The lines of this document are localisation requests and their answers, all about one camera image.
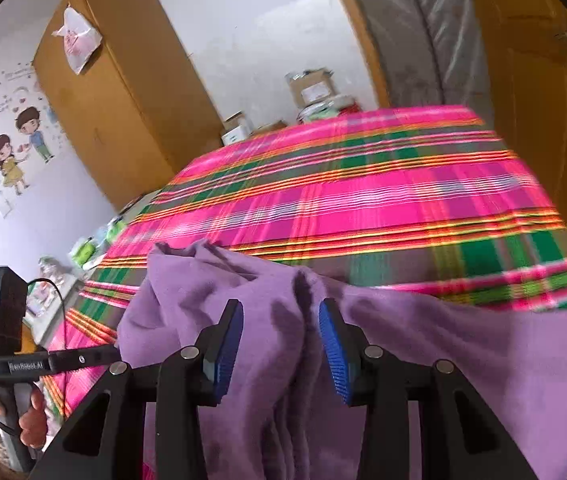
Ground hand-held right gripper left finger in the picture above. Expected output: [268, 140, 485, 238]
[28, 299, 245, 480]

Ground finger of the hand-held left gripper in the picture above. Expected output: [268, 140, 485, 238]
[49, 344, 121, 373]

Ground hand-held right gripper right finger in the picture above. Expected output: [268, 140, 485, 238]
[318, 297, 539, 480]

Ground purple fleece sweater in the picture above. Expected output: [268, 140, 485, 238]
[117, 239, 567, 480]

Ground person's left hand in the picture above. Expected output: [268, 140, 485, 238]
[17, 389, 46, 450]

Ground glass-topped side table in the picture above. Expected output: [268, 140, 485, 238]
[28, 192, 159, 341]

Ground pink green plaid bed sheet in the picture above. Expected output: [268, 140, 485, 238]
[43, 105, 567, 480]

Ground white cardboard box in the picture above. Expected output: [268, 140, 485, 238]
[220, 112, 254, 146]

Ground small brown cardboard box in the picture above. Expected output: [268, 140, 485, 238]
[253, 120, 288, 136]

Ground pile of wrapped parcels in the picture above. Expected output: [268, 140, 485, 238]
[297, 94, 361, 123]

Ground wooden wardrobe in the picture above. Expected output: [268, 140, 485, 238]
[32, 0, 224, 211]

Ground brown labelled cardboard box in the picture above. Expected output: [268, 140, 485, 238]
[286, 67, 337, 108]

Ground white plastic bag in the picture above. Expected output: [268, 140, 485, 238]
[52, 6, 103, 76]

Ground wooden door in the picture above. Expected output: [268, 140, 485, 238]
[456, 0, 567, 226]

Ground clear plastic door curtain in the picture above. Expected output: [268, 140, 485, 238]
[338, 0, 494, 126]

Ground cartoon wall sticker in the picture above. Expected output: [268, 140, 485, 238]
[0, 62, 71, 218]

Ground wooden door frame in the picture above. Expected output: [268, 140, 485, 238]
[321, 0, 391, 108]

